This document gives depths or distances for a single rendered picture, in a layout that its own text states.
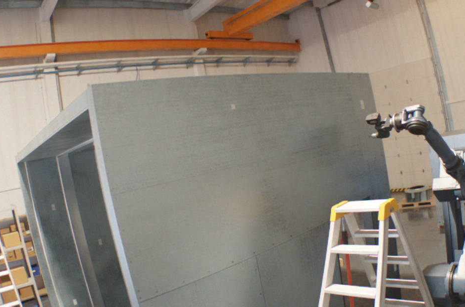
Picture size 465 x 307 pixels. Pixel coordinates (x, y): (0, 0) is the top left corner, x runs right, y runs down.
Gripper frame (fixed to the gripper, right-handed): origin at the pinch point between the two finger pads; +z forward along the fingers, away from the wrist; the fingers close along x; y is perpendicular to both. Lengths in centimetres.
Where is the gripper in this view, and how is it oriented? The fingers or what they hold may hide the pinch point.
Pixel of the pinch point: (378, 125)
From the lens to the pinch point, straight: 313.5
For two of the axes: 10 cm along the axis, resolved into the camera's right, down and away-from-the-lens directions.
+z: -6.2, 1.1, 7.7
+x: -4.9, 7.2, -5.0
